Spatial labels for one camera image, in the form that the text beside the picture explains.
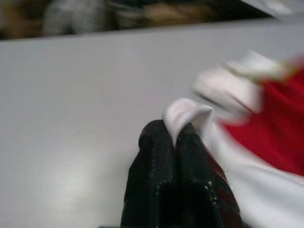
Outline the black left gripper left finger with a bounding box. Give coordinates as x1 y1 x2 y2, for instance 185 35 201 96
121 120 177 228

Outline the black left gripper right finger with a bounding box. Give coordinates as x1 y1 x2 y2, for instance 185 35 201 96
171 123 245 228

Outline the white t-shirt black print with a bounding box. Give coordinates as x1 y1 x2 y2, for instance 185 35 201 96
162 98 304 228

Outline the white crumpled garment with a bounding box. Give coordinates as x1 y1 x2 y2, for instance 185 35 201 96
191 50 295 117

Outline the red cotton shirt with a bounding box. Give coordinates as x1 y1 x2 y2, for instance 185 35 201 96
220 55 304 177

